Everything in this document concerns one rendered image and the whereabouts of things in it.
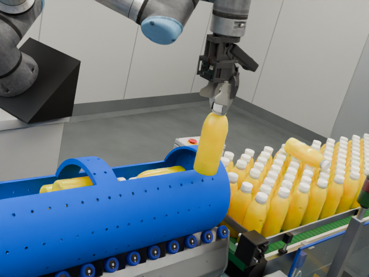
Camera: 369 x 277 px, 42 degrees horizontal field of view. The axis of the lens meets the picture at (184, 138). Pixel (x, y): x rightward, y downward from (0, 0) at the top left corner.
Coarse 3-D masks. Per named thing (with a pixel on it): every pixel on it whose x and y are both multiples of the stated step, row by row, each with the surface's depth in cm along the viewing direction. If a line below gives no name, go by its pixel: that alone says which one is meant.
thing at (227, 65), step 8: (208, 40) 119; (216, 40) 117; (224, 40) 118; (232, 40) 118; (208, 48) 121; (216, 48) 121; (224, 48) 121; (200, 56) 123; (208, 56) 120; (216, 56) 120; (224, 56) 122; (232, 56) 123; (208, 64) 120; (216, 64) 118; (224, 64) 120; (232, 64) 122; (200, 72) 124; (208, 72) 121; (216, 72) 120; (224, 72) 122; (232, 72) 123; (208, 80) 122; (216, 80) 120; (224, 80) 122
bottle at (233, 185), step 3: (231, 183) 173; (234, 183) 173; (231, 186) 172; (234, 186) 172; (237, 186) 174; (231, 189) 172; (234, 189) 172; (237, 189) 174; (231, 192) 172; (234, 192) 173; (231, 195) 172; (231, 198) 173; (231, 201) 174; (222, 222) 177; (219, 225) 177
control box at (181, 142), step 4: (176, 140) 193; (180, 140) 193; (184, 140) 194; (176, 144) 193; (180, 144) 191; (184, 144) 190; (188, 144) 191; (192, 144) 192; (196, 144) 193; (224, 148) 200
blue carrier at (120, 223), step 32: (64, 160) 132; (96, 160) 128; (160, 160) 163; (192, 160) 161; (0, 192) 128; (32, 192) 134; (64, 192) 114; (96, 192) 119; (128, 192) 125; (160, 192) 131; (192, 192) 139; (224, 192) 148; (0, 224) 102; (32, 224) 107; (64, 224) 112; (96, 224) 118; (128, 224) 125; (160, 224) 132; (192, 224) 143; (0, 256) 102; (32, 256) 108; (64, 256) 114; (96, 256) 123
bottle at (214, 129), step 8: (216, 112) 129; (208, 120) 130; (216, 120) 129; (224, 120) 130; (208, 128) 130; (216, 128) 129; (224, 128) 130; (200, 136) 133; (208, 136) 130; (216, 136) 130; (224, 136) 131; (200, 144) 133; (208, 144) 131; (216, 144) 131; (224, 144) 133; (200, 152) 133; (208, 152) 132; (216, 152) 132; (200, 160) 133; (208, 160) 132; (216, 160) 133; (200, 168) 134; (208, 168) 133; (216, 168) 135
